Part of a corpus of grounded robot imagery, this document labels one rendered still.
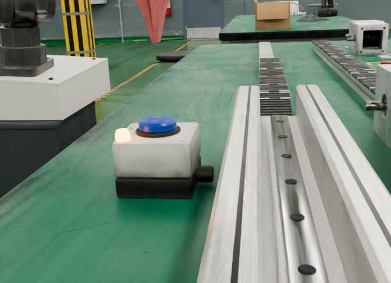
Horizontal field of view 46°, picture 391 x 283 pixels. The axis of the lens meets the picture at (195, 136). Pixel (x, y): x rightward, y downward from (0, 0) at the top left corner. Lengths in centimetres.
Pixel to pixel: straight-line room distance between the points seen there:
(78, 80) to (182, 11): 1090
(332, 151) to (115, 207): 22
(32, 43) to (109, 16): 1134
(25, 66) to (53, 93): 10
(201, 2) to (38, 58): 1083
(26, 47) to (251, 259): 75
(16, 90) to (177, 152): 47
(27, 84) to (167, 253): 54
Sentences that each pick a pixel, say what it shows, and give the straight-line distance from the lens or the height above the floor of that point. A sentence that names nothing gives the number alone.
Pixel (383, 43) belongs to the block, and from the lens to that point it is 157.
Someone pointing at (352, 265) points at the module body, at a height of 84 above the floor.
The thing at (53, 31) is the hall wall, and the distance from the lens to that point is 1282.
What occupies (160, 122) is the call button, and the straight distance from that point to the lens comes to 48.
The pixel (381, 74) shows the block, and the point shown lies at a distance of 68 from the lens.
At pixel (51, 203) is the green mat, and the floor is 78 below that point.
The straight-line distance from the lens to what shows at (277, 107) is 74.
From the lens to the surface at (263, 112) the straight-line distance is 73.
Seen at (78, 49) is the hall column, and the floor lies 34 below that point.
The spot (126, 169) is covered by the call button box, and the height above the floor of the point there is 81.
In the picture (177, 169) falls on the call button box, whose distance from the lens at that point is 46.
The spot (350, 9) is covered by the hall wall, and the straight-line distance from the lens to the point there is 1178.
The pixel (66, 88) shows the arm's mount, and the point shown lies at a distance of 86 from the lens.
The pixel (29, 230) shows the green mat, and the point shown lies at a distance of 45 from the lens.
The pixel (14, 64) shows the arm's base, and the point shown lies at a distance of 91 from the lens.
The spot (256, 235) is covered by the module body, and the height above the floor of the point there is 86.
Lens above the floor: 97
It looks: 17 degrees down
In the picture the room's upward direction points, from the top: 3 degrees counter-clockwise
